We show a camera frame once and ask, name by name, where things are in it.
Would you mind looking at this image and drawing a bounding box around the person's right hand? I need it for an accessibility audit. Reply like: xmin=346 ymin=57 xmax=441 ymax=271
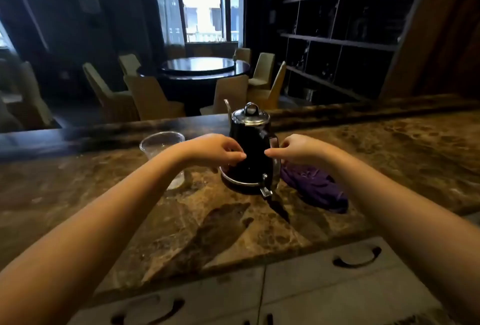
xmin=264 ymin=133 xmax=333 ymax=168

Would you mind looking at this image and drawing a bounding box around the person's left hand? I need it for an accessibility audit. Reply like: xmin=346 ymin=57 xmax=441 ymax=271
xmin=173 ymin=133 xmax=248 ymax=170

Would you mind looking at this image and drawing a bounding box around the purple cloth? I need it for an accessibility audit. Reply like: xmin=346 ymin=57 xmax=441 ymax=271
xmin=280 ymin=163 xmax=350 ymax=214

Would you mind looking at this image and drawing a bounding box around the black electric kettle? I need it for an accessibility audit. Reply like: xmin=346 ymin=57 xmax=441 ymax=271
xmin=219 ymin=99 xmax=282 ymax=199

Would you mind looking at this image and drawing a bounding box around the silver kettle lid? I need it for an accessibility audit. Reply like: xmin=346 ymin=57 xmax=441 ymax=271
xmin=231 ymin=102 xmax=271 ymax=126

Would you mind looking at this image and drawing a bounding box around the clear plastic cup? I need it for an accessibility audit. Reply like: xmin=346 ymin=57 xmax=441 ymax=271
xmin=139 ymin=131 xmax=186 ymax=191

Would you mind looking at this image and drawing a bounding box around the person's right forearm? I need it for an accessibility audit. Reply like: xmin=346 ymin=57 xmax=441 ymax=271
xmin=324 ymin=145 xmax=480 ymax=325

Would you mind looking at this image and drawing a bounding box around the person's left forearm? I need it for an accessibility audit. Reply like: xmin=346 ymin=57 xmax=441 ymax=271
xmin=0 ymin=145 xmax=188 ymax=325

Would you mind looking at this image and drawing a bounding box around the round dark dining table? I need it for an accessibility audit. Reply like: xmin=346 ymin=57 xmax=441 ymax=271
xmin=136 ymin=57 xmax=251 ymax=116

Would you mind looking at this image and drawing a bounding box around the dark round turntable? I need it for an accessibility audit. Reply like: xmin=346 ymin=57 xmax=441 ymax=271
xmin=160 ymin=57 xmax=236 ymax=76

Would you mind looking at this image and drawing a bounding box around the dark wooden shelf unit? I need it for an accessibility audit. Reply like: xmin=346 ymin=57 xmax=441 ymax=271
xmin=279 ymin=0 xmax=428 ymax=103

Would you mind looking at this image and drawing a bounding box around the white cabinet drawer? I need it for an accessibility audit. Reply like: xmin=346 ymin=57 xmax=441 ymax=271
xmin=67 ymin=267 xmax=265 ymax=325
xmin=258 ymin=237 xmax=443 ymax=325

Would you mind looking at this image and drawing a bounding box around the sheer white curtain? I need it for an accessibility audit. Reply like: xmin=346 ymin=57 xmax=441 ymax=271
xmin=151 ymin=0 xmax=185 ymax=46

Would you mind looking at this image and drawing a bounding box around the side window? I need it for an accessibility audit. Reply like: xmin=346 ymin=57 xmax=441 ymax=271
xmin=0 ymin=23 xmax=14 ymax=50

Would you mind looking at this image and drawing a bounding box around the white wall sign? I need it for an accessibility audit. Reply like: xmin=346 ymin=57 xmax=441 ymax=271
xmin=78 ymin=0 xmax=102 ymax=14

